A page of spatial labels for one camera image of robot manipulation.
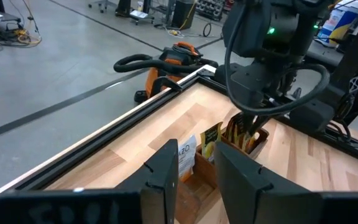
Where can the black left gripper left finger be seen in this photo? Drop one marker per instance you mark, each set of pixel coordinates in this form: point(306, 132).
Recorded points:
point(104, 208)

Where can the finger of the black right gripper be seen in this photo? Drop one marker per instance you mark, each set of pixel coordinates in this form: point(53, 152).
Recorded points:
point(261, 124)
point(245, 121)

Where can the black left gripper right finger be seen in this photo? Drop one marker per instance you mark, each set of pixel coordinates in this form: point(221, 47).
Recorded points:
point(275, 208)

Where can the green tea packet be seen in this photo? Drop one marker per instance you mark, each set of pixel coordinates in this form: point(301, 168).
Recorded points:
point(211, 143)

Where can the white orange Tazo tea packet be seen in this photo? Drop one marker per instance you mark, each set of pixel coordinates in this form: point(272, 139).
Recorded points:
point(187, 155)

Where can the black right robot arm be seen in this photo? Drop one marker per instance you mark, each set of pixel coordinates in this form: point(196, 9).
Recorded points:
point(259, 28)

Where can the brown wooden tea organizer box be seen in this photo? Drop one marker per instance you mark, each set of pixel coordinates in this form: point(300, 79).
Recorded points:
point(202, 186)

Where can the orange black shop vacuum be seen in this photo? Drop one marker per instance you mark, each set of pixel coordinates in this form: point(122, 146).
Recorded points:
point(152, 81)

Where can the white blue wipes canister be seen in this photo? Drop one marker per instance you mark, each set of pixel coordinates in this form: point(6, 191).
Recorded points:
point(340, 21)

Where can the black trash bin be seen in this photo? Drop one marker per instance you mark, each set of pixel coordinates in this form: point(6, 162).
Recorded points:
point(182, 14)

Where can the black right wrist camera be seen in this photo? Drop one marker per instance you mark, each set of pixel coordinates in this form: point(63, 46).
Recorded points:
point(311, 116)

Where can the black aluminium table frame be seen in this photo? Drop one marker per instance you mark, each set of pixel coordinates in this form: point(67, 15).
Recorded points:
point(110, 137)

